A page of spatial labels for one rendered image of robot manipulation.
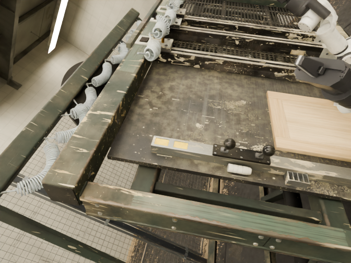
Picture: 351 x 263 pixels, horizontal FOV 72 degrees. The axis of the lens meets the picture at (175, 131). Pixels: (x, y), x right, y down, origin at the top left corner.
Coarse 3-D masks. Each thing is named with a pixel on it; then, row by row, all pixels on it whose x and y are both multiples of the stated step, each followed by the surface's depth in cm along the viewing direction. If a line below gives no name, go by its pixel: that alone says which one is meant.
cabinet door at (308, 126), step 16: (272, 96) 116; (288, 96) 116; (304, 96) 117; (272, 112) 107; (288, 112) 108; (304, 112) 109; (320, 112) 110; (336, 112) 110; (272, 128) 101; (288, 128) 101; (304, 128) 101; (320, 128) 102; (336, 128) 102; (288, 144) 94; (304, 144) 94; (320, 144) 95; (336, 144) 96
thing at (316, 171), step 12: (156, 144) 87; (168, 144) 87; (192, 144) 88; (204, 144) 88; (180, 156) 88; (192, 156) 87; (204, 156) 86; (216, 156) 85; (276, 156) 86; (252, 168) 86; (264, 168) 85; (276, 168) 84; (288, 168) 83; (300, 168) 83; (312, 168) 83; (324, 168) 84; (336, 168) 84; (348, 168) 84; (312, 180) 85; (324, 180) 84; (336, 180) 83; (348, 180) 82
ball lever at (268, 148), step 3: (264, 147) 74; (267, 147) 73; (270, 147) 73; (273, 147) 73; (264, 150) 74; (267, 150) 73; (270, 150) 73; (273, 150) 73; (255, 153) 84; (258, 153) 84; (261, 153) 80; (264, 153) 74; (267, 153) 73; (270, 153) 73; (273, 153) 73; (255, 156) 84; (258, 156) 84; (261, 156) 82; (267, 156) 74; (270, 156) 74
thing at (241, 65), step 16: (160, 16) 120; (176, 48) 133; (176, 64) 134; (192, 64) 132; (208, 64) 130; (224, 64) 129; (240, 64) 127; (256, 64) 126; (272, 64) 128; (288, 64) 128; (288, 80) 129
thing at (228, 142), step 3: (228, 138) 75; (231, 138) 75; (225, 141) 75; (228, 141) 74; (231, 141) 74; (234, 141) 74; (225, 144) 74; (228, 144) 74; (231, 144) 74; (234, 144) 74; (222, 147) 85; (225, 147) 75; (228, 147) 74; (231, 147) 74; (234, 147) 74; (222, 150) 85; (225, 150) 83
